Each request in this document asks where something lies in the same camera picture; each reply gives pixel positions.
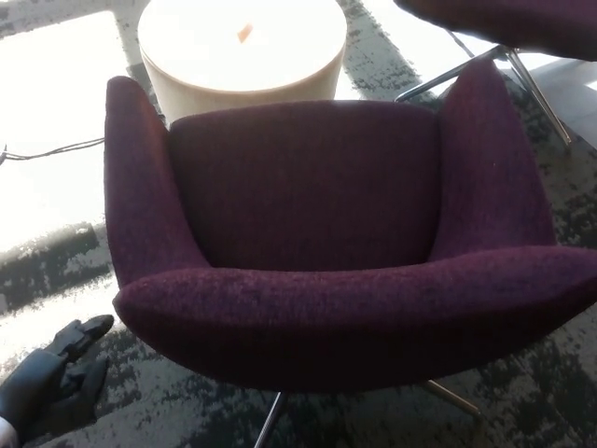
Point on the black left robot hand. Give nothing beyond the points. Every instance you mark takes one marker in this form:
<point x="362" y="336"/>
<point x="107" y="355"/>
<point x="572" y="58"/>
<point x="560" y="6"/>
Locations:
<point x="46" y="378"/>

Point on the purple fabric swivel armchair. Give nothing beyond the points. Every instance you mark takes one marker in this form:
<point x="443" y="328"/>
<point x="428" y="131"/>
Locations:
<point x="336" y="289"/>

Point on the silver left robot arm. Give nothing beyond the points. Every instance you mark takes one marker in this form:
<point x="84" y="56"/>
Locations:
<point x="7" y="434"/>

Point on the round white side table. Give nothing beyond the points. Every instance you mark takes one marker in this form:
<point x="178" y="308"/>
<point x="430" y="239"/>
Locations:
<point x="238" y="46"/>

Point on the small orange tag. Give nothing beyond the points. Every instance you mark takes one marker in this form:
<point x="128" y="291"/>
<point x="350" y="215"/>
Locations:
<point x="244" y="32"/>

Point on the purple chair with chrome legs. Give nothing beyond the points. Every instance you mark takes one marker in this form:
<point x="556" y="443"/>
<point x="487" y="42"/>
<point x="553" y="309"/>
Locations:
<point x="508" y="23"/>

